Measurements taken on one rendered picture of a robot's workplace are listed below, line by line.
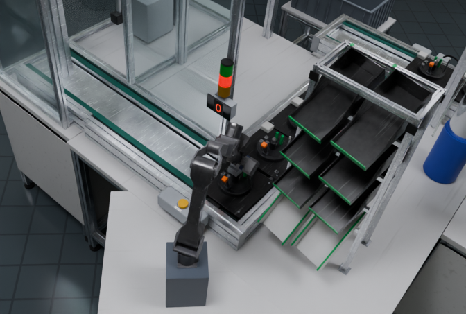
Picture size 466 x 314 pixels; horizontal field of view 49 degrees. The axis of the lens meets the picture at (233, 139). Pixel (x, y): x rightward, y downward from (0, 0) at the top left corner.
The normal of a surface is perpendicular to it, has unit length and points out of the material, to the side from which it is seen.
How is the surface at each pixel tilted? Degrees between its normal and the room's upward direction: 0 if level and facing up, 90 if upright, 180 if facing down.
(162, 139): 0
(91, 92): 0
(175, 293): 90
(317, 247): 45
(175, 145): 0
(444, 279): 90
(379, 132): 25
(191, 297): 90
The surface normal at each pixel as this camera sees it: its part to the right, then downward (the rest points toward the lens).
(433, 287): -0.63, 0.51
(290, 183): -0.23, -0.46
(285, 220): -0.46, -0.20
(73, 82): 0.10, -0.70
